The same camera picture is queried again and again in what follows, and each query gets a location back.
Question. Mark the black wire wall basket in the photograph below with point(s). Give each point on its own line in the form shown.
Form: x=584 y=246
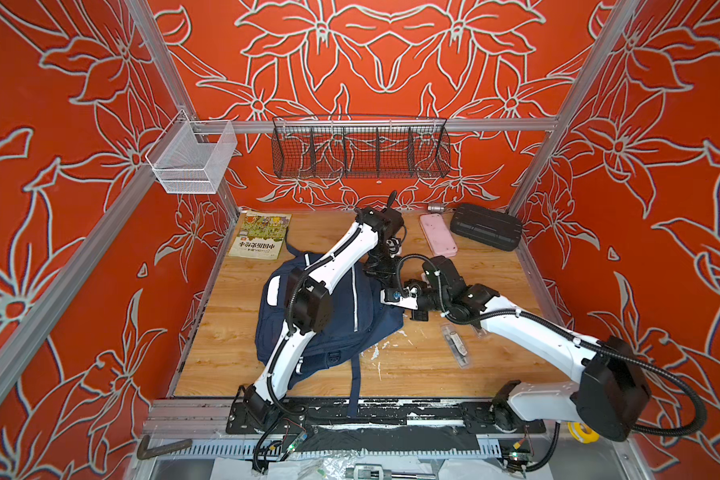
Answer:
x=332 y=147

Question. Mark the colourful illustrated history book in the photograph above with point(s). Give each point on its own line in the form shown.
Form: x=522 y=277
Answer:
x=260 y=236

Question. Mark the small silver metal cylinder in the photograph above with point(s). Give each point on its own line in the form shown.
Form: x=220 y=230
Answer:
x=437 y=208

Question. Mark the white wire mesh basket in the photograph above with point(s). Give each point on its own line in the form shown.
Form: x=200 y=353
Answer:
x=192 y=156

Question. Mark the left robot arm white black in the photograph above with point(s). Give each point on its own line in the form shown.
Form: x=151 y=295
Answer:
x=319 y=311

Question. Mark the dark metal hex key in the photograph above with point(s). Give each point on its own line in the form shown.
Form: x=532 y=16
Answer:
x=146 y=451

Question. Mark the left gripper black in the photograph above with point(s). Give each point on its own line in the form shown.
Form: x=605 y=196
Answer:
x=387 y=275

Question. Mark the navy blue student backpack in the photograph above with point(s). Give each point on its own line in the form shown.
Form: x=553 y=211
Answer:
x=358 y=322

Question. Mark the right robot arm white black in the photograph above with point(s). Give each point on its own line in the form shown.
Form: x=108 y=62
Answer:
x=606 y=387

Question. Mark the black hard case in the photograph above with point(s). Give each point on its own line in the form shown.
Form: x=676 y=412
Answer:
x=489 y=227

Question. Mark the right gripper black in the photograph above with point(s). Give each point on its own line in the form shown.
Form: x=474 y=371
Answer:
x=417 y=316

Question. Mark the pink pencil case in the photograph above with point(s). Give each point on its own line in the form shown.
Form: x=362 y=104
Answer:
x=438 y=235

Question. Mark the yellow tape roll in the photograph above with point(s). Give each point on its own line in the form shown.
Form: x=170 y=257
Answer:
x=582 y=433

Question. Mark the clear plastic pen box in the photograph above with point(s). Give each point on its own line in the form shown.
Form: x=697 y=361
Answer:
x=456 y=345

